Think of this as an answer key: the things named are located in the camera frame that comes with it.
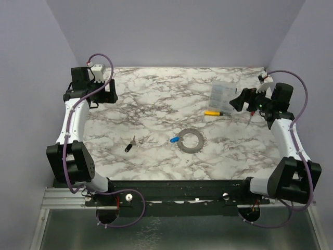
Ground clear plastic organizer box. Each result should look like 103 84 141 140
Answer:
208 81 237 115

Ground perforated metal ring disc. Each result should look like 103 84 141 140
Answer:
177 128 206 154

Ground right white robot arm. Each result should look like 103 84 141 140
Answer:
230 83 322 204

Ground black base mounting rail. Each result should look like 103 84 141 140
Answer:
81 180 269 217

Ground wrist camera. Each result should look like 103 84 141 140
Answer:
256 72 273 93
89 64 106 82

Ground blue red screwdriver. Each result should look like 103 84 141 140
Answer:
247 111 255 125

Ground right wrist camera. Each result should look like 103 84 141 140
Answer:
256 72 273 93

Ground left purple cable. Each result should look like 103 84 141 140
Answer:
62 53 146 229

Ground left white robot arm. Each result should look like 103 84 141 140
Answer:
46 64 118 206

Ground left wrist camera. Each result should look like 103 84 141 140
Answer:
89 64 106 82

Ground aluminium frame rail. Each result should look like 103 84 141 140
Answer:
31 68 91 250

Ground keys with blue tag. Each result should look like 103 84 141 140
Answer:
124 136 136 153

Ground blue plastic key tag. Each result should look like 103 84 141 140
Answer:
170 136 180 143

